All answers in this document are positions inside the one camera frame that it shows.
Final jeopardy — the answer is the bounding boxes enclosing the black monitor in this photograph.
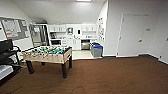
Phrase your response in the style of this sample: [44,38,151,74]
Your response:
[0,38,14,55]

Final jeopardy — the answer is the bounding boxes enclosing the white wide drawer unit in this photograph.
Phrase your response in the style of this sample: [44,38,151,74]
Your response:
[61,39,69,47]

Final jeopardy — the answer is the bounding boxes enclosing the white wall cabinet two handles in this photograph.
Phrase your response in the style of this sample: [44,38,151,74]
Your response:
[48,24,67,34]

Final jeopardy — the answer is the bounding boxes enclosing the foosball table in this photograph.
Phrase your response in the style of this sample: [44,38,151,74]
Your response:
[21,45,74,80]

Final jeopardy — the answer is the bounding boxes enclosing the black built-in microwave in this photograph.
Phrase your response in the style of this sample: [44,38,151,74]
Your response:
[50,39,63,46]

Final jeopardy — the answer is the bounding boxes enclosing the white narrow drawer unit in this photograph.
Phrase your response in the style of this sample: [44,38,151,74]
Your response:
[89,38,99,45]

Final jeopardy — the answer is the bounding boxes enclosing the stainless steel refrigerator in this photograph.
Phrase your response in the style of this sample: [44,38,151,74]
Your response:
[29,23,51,48]

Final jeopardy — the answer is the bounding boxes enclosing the black wheeled cart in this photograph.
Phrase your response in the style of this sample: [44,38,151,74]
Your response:
[0,49,23,88]

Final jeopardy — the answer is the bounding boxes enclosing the white box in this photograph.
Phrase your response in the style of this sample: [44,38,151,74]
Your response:
[0,64,14,81]

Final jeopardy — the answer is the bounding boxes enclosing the black soap dispenser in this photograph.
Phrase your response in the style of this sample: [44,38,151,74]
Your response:
[77,29,82,36]

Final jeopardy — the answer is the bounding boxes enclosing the grey bin green lid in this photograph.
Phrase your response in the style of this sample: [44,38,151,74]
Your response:
[90,43,102,54]

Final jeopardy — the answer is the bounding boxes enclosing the white wall cabinet three handles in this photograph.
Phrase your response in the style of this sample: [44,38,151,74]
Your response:
[81,23,98,33]

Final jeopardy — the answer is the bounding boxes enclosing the grey notice board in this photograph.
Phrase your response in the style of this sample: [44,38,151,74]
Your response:
[0,16,31,42]

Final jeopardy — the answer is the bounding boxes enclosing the large wall notice poster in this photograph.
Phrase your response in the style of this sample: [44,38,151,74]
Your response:
[96,17,105,42]

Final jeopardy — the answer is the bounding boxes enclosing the white door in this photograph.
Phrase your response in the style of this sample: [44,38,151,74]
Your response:
[116,13,150,58]

